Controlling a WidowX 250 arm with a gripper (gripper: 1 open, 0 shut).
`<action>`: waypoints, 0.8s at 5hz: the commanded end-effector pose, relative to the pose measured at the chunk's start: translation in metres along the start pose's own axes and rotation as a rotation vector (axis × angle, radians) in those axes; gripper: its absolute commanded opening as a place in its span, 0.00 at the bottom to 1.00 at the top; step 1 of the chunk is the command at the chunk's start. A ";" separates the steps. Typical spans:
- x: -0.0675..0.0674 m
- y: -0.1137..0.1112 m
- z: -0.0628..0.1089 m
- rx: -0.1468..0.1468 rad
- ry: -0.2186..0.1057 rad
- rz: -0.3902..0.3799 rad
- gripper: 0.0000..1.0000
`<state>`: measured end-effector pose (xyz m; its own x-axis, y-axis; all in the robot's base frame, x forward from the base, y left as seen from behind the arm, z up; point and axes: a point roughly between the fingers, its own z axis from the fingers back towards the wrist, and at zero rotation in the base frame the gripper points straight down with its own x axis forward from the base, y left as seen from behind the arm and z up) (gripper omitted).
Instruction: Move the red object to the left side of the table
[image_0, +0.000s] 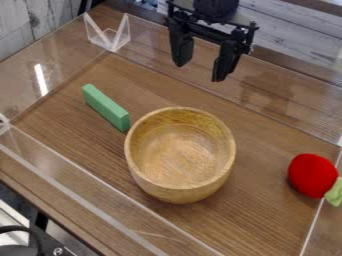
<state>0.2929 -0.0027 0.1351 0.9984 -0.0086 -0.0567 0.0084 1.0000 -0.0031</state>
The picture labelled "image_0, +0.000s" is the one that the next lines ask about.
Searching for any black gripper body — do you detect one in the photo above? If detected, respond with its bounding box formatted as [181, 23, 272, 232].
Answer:
[167, 0, 259, 53]

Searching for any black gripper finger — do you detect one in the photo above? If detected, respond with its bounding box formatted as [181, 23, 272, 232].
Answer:
[213, 40, 242, 82]
[169, 18, 194, 67]

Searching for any red plush strawberry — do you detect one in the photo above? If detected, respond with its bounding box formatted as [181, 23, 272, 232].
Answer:
[288, 153, 342, 207]

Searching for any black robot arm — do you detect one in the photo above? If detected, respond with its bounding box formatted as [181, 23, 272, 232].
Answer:
[166, 0, 259, 82]

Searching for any green rectangular block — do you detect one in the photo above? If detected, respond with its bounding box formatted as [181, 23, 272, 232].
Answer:
[82, 84, 131, 132]

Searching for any wooden bowl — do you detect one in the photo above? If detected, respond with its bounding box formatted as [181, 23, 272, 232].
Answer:
[125, 107, 237, 204]

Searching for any clear acrylic tray enclosure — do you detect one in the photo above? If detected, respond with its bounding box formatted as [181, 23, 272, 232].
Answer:
[0, 18, 342, 256]

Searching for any black cable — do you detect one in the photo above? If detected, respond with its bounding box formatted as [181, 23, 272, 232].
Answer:
[0, 224, 46, 256]

